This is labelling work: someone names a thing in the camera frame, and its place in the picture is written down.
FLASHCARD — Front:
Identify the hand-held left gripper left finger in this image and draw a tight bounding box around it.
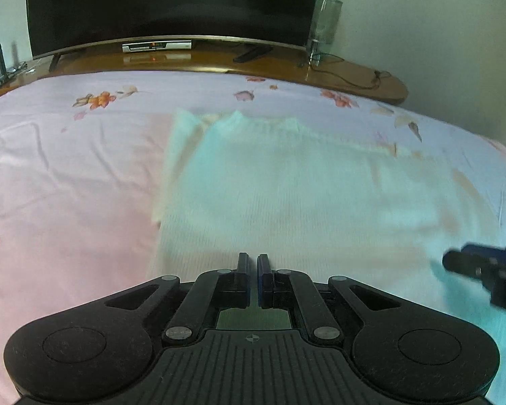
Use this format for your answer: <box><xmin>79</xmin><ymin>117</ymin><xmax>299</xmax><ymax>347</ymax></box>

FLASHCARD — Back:
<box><xmin>105</xmin><ymin>252</ymin><xmax>251</xmax><ymax>344</ymax></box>

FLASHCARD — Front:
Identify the pink floral bed sheet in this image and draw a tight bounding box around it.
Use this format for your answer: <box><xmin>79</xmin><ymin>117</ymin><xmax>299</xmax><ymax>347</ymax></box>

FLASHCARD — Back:
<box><xmin>0</xmin><ymin>70</ymin><xmax>506</xmax><ymax>405</ymax></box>

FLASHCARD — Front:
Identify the silver set-top box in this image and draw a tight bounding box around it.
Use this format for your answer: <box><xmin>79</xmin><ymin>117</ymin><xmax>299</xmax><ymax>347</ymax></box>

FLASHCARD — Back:
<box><xmin>122</xmin><ymin>40</ymin><xmax>193</xmax><ymax>53</ymax></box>

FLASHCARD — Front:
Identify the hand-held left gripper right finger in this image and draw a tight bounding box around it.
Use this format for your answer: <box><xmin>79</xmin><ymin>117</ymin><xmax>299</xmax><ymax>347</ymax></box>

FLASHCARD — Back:
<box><xmin>256</xmin><ymin>253</ymin><xmax>401</xmax><ymax>342</ymax></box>

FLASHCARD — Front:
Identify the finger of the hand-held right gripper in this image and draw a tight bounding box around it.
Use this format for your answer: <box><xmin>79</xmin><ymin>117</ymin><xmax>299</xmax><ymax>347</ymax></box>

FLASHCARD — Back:
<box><xmin>464</xmin><ymin>242</ymin><xmax>506</xmax><ymax>262</ymax></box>
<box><xmin>443</xmin><ymin>250</ymin><xmax>485</xmax><ymax>288</ymax></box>

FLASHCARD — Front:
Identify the black remote control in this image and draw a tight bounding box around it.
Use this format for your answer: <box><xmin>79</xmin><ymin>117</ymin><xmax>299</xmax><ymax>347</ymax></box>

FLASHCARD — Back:
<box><xmin>233</xmin><ymin>46</ymin><xmax>273</xmax><ymax>63</ymax></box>

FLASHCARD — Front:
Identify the white knit sweater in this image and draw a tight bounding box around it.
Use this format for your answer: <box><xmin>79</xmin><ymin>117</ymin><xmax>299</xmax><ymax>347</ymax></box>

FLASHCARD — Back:
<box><xmin>145</xmin><ymin>109</ymin><xmax>506</xmax><ymax>351</ymax></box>

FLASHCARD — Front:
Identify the phone charging dock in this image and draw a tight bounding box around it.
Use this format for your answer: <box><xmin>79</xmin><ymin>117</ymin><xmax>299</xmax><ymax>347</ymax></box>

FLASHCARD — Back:
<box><xmin>0</xmin><ymin>61</ymin><xmax>28</xmax><ymax>93</ymax></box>

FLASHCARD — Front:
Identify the wooden television stand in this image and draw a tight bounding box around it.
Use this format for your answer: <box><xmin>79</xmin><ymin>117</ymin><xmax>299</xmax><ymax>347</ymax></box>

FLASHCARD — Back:
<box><xmin>0</xmin><ymin>42</ymin><xmax>409</xmax><ymax>106</ymax></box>

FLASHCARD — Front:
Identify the black curved television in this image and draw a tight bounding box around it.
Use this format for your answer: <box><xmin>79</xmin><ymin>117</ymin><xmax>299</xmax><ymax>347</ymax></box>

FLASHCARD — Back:
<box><xmin>25</xmin><ymin>0</ymin><xmax>323</xmax><ymax>60</ymax></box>

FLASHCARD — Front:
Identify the black power cable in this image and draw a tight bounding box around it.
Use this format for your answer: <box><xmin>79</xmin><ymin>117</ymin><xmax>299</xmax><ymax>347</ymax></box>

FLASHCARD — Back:
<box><xmin>316</xmin><ymin>53</ymin><xmax>392</xmax><ymax>90</ymax></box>

